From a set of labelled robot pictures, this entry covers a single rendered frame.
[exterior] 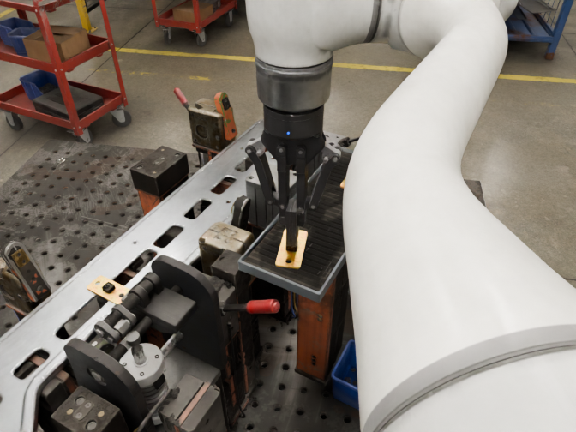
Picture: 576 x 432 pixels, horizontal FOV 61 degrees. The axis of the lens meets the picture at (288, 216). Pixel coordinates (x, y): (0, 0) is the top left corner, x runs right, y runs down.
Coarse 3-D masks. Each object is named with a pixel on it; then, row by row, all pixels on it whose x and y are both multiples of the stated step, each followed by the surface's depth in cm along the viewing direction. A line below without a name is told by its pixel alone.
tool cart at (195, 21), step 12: (192, 0) 407; (204, 0) 463; (216, 0) 464; (228, 0) 473; (156, 12) 427; (168, 12) 446; (180, 12) 429; (192, 12) 424; (204, 12) 435; (216, 12) 442; (156, 24) 435; (168, 24) 432; (180, 24) 427; (192, 24) 421; (204, 24) 430; (228, 24) 477; (168, 36) 441; (204, 36) 438
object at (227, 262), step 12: (228, 252) 85; (216, 264) 83; (228, 264) 83; (228, 276) 82; (240, 276) 83; (240, 288) 84; (240, 300) 87; (240, 312) 89; (240, 324) 91; (240, 336) 93; (240, 348) 95; (252, 348) 100; (240, 360) 98; (252, 360) 103; (252, 372) 105; (252, 384) 108
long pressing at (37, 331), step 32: (256, 128) 136; (224, 160) 124; (192, 192) 114; (224, 192) 114; (160, 224) 105; (192, 224) 105; (96, 256) 98; (128, 256) 98; (192, 256) 97; (64, 288) 91; (32, 320) 86; (64, 320) 86; (96, 320) 85; (0, 352) 81; (32, 352) 81; (64, 352) 80; (0, 384) 76; (32, 384) 76; (0, 416) 72; (32, 416) 72
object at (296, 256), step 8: (304, 232) 79; (304, 240) 78; (280, 248) 76; (288, 248) 75; (296, 248) 75; (280, 256) 75; (288, 256) 75; (296, 256) 75; (280, 264) 74; (288, 264) 74; (296, 264) 74
